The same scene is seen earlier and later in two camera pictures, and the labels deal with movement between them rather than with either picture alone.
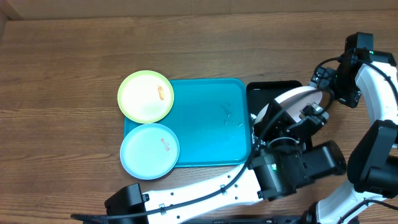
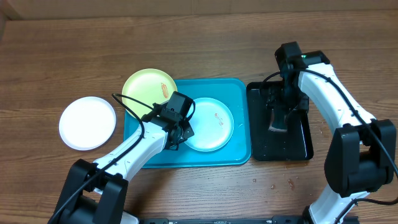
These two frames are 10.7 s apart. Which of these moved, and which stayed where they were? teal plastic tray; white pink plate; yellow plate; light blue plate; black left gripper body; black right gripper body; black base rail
Moved: light blue plate; white pink plate; black right gripper body; black left gripper body
Stayed: teal plastic tray; yellow plate; black base rail
